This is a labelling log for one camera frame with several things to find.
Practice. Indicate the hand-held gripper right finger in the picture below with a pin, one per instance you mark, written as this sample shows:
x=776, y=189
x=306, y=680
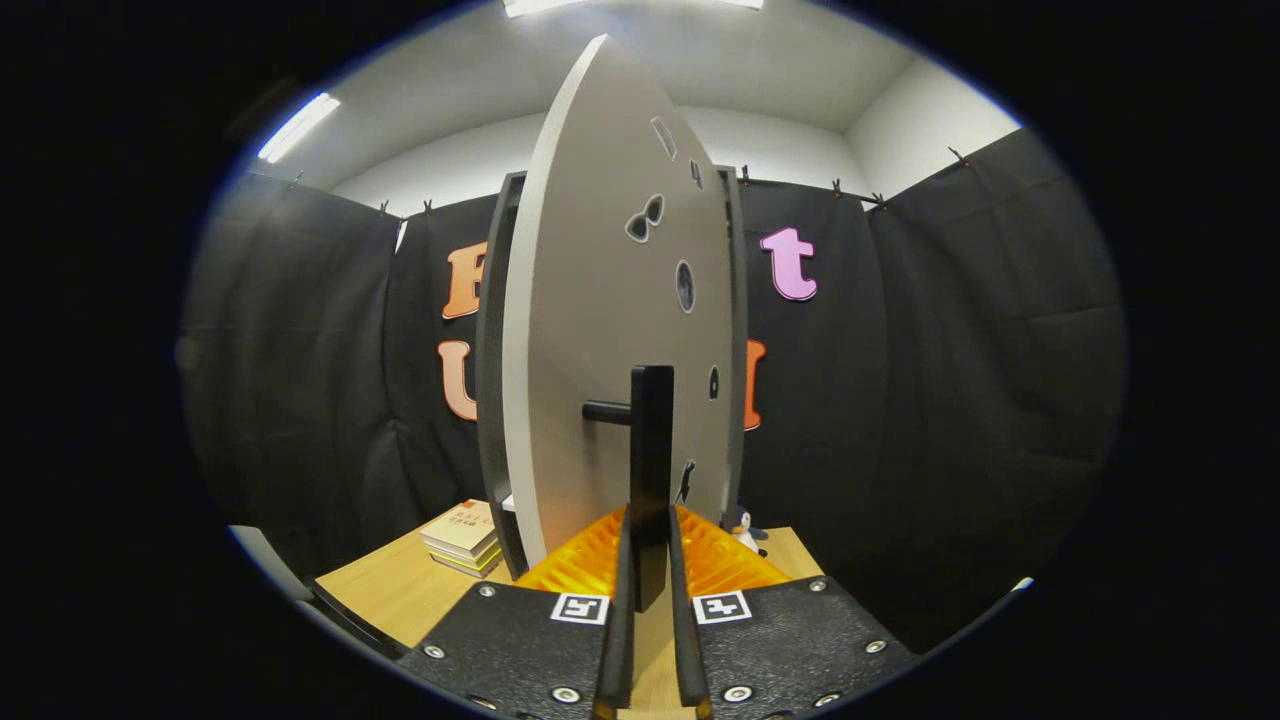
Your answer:
x=688, y=650

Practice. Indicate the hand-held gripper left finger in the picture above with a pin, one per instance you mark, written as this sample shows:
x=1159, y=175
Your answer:
x=618, y=650

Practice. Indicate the dark grey shoe cabinet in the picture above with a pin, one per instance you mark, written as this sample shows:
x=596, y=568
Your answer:
x=490, y=400

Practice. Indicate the beige shoe cabinet door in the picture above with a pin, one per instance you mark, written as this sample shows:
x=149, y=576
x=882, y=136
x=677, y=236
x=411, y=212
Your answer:
x=600, y=300

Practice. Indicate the penguin plush toy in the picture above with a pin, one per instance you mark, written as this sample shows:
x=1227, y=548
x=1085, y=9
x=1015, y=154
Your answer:
x=745, y=537

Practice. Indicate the yellow edged book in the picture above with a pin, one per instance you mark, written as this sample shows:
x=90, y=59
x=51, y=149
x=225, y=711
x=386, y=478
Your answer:
x=480, y=562

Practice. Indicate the beige orange cover book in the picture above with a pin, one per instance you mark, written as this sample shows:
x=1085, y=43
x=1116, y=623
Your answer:
x=460, y=528

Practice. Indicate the black backdrop cloth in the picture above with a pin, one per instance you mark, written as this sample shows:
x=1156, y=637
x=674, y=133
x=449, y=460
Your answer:
x=950, y=400

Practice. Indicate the light grey rounded panel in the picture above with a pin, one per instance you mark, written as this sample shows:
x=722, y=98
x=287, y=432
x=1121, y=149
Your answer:
x=265, y=555

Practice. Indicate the row of black cloth clips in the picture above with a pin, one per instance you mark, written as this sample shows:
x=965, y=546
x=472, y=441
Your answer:
x=836, y=187

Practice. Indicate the narrow ceiling light strip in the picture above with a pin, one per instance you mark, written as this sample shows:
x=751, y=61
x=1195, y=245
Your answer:
x=298, y=128

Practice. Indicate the wide ceiling light panel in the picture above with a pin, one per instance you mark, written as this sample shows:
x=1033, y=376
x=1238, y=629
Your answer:
x=540, y=6

